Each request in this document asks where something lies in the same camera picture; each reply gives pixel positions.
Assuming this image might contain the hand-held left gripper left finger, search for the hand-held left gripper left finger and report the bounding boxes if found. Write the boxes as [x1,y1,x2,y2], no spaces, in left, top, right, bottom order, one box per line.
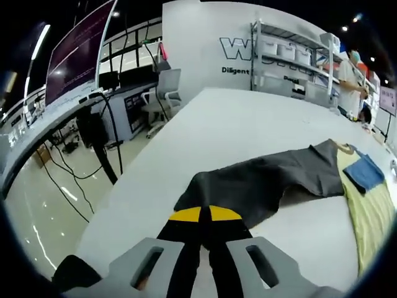
[61,207,203,298]

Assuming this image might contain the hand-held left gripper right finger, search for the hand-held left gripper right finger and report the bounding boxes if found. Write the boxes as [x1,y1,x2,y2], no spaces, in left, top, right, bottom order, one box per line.
[208,204,346,298]

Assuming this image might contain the yellow blue grey garment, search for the yellow blue grey garment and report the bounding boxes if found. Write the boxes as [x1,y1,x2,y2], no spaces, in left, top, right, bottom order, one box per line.
[173,138,397,277]

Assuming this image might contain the black oval object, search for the black oval object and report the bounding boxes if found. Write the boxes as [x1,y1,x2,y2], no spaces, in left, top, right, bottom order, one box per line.
[52,254,104,293]

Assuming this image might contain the grey desk with dark panel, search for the grey desk with dark panel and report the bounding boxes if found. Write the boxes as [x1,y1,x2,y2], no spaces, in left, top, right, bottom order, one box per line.
[107,82,159,142]

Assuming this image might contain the black computer tower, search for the black computer tower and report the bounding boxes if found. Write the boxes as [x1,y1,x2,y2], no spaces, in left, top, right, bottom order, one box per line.
[76,113,108,148]

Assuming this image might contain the white office chair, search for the white office chair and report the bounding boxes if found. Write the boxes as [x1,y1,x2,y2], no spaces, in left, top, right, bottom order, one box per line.
[141,68,182,139]

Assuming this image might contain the small black monitor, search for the small black monitor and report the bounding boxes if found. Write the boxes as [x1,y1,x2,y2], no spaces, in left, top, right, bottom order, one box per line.
[98,70,120,91]
[119,66,156,86]

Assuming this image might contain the curved grey desk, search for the curved grey desk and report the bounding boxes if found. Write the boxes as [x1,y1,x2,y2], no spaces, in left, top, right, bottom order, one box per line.
[0,88,125,199]

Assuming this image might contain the pink and grey hanging bag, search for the pink and grey hanging bag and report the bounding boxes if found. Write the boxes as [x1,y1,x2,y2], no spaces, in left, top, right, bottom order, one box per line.
[156,42,172,73]

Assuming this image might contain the grey metal shelf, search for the grey metal shelf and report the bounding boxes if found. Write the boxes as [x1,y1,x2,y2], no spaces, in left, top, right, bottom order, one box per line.
[250,20,346,108]

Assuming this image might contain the white storage bin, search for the white storage bin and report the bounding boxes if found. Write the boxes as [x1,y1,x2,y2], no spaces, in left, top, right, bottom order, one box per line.
[295,49,312,66]
[279,45,296,60]
[262,42,279,57]

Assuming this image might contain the white timer screen on stand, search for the white timer screen on stand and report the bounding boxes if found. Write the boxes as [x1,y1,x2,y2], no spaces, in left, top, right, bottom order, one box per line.
[378,86,397,117]

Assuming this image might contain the large curved monitor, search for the large curved monitor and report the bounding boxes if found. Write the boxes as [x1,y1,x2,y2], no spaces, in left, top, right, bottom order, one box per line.
[45,0,119,107]

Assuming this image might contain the tall white storage box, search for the tall white storage box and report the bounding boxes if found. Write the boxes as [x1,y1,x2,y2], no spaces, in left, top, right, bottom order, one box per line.
[319,32,341,51]

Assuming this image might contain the black floor cable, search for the black floor cable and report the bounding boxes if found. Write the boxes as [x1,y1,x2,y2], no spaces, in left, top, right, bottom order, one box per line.
[43,139,104,225]

